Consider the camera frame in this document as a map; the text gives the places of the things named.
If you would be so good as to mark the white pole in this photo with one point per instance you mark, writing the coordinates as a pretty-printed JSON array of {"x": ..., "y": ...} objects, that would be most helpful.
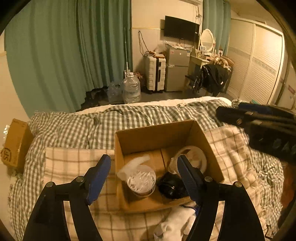
[{"x": 126, "y": 51}]

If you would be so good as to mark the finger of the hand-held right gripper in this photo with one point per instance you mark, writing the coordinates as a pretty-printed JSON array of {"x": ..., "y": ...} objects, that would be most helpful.
[{"x": 231, "y": 115}]

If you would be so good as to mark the wide green curtain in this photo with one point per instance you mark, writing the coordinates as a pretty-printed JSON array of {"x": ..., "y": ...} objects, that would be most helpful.
[{"x": 57, "y": 46}]

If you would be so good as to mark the green checkered blanket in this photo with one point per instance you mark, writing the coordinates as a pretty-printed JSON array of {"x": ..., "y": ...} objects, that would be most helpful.
[{"x": 92, "y": 125}]

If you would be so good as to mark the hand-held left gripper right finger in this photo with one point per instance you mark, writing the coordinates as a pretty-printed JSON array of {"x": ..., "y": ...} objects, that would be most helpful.
[{"x": 187, "y": 177}]

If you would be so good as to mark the white suitcase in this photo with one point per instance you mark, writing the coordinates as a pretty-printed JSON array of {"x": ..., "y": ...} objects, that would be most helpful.
[{"x": 155, "y": 73}]

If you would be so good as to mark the white sock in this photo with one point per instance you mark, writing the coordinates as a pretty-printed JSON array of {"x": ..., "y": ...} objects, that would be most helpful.
[{"x": 175, "y": 222}]

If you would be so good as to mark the black round object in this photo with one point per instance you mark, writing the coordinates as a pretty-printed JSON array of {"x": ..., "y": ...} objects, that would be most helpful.
[{"x": 168, "y": 185}]

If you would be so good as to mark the black jacket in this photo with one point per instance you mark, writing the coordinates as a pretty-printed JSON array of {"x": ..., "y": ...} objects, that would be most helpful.
[{"x": 214, "y": 76}]

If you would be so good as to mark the beige plaid blanket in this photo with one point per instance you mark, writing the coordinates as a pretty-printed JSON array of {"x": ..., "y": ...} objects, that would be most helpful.
[{"x": 69, "y": 162}]

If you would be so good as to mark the cardboard box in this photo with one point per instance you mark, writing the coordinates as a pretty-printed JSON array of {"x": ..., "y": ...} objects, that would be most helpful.
[
  {"x": 16, "y": 143},
  {"x": 138, "y": 139}
]

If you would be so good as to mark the silver mini fridge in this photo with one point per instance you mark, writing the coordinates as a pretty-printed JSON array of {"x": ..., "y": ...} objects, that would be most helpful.
[{"x": 177, "y": 69}]

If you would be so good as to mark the narrow green curtain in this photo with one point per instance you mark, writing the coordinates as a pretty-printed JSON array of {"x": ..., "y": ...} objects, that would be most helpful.
[{"x": 217, "y": 23}]

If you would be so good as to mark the wall television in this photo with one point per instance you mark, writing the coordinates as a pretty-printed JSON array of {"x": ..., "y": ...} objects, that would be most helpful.
[{"x": 181, "y": 29}]

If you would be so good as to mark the large clear water jug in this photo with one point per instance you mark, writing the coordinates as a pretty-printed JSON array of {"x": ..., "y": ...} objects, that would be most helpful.
[{"x": 131, "y": 89}]

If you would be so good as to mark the patterned brown cloth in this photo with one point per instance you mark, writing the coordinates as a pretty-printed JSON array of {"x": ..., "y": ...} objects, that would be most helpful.
[{"x": 222, "y": 61}]

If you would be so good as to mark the oval vanity mirror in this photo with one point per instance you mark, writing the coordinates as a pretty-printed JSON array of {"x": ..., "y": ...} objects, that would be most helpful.
[{"x": 206, "y": 39}]

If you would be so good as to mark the white air conditioner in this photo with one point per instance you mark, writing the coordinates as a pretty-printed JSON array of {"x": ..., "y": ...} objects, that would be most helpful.
[{"x": 194, "y": 1}]

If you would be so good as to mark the clear plastic bag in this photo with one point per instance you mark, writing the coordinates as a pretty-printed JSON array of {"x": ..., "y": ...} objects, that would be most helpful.
[{"x": 132, "y": 166}]

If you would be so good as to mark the closed cardboard box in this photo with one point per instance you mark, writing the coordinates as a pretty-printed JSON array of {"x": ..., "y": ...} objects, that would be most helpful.
[{"x": 16, "y": 143}]

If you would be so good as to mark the white vanity table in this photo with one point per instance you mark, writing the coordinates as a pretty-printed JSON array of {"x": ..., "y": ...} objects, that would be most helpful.
[{"x": 198, "y": 60}]

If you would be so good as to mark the small clear water jug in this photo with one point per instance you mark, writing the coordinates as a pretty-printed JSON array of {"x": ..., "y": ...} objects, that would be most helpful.
[{"x": 115, "y": 91}]

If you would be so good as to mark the clear cotton swab container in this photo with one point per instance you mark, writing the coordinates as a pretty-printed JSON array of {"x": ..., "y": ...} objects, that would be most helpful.
[{"x": 141, "y": 181}]

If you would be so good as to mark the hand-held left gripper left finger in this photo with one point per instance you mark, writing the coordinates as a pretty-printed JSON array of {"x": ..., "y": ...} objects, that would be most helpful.
[{"x": 99, "y": 179}]

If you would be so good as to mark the white louvred wardrobe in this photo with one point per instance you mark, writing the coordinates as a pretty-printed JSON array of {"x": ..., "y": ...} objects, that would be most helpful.
[{"x": 256, "y": 62}]

